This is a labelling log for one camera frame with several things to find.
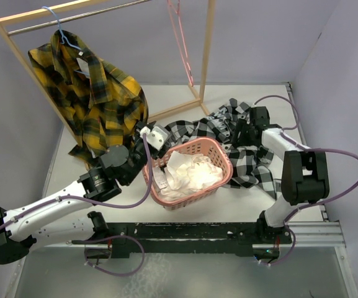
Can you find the yellow plaid shirt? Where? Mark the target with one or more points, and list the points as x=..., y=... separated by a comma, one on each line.
x=102, y=110

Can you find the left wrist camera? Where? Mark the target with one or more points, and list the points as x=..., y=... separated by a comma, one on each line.
x=156, y=136

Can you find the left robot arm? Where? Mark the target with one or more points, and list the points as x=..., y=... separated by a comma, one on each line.
x=38, y=224

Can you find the pink laundry basket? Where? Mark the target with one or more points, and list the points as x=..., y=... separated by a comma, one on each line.
x=204, y=145

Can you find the wooden clothes rack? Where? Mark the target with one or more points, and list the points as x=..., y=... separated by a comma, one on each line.
x=74, y=5

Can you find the white clothes in basket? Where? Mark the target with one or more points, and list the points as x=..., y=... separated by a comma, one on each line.
x=185, y=175

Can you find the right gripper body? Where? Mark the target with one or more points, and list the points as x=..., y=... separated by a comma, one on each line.
x=246, y=135

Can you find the black base bar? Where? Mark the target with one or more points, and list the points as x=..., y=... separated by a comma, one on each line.
x=236, y=238

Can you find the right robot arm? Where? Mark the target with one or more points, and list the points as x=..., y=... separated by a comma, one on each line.
x=304, y=177

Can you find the pink wire hanger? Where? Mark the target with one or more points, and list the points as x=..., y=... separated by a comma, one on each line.
x=174, y=11

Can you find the blue wire hanger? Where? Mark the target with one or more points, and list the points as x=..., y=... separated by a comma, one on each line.
x=65, y=40

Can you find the aluminium rail frame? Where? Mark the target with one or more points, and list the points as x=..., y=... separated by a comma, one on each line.
x=317, y=267

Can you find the black white checkered shirt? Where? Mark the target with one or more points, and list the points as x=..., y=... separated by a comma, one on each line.
x=250, y=163

